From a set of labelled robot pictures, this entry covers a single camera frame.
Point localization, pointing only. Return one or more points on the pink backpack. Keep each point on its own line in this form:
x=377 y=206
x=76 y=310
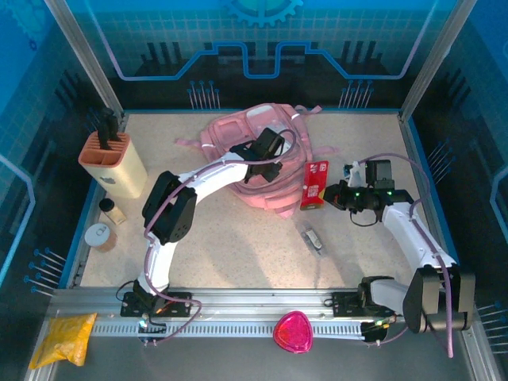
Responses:
x=274 y=194

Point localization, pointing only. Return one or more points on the red pencil case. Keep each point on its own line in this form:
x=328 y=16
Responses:
x=313 y=186

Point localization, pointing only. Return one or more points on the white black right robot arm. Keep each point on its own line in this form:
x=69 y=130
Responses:
x=409 y=234

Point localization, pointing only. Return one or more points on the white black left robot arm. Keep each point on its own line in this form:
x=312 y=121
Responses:
x=158 y=262

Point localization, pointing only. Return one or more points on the clear packaged stationery item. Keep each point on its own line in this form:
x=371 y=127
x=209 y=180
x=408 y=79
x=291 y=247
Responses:
x=311 y=240

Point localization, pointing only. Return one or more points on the small LED circuit board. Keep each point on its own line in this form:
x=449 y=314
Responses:
x=143 y=323
x=377 y=323

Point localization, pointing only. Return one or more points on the cream and orange knife block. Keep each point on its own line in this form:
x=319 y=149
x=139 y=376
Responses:
x=119 y=170

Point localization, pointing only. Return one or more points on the pink triangular dish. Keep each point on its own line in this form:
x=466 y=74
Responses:
x=293 y=333

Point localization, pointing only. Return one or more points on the small bottle with black cap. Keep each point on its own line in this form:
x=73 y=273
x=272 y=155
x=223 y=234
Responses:
x=113 y=212

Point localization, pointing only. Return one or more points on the can with white lid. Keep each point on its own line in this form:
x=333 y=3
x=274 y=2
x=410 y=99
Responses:
x=99 y=236

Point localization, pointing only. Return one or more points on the yellow plastic bag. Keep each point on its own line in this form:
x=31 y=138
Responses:
x=63 y=337

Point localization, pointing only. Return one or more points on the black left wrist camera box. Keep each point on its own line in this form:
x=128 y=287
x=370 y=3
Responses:
x=270 y=142

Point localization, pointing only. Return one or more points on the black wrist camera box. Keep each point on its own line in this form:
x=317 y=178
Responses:
x=379 y=172
x=270 y=142

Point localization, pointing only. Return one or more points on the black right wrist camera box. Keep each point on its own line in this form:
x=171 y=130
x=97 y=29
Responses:
x=379 y=172

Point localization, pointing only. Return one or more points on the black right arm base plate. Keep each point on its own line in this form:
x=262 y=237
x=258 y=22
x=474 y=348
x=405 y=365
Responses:
x=345 y=303

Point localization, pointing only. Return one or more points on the aluminium front rail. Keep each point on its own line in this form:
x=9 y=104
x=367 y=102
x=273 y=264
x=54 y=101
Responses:
x=258 y=301

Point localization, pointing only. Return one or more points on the aluminium frame post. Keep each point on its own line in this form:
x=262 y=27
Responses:
x=85 y=59
x=432 y=59

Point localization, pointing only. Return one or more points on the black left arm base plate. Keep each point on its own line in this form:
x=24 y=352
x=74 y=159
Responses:
x=178 y=303

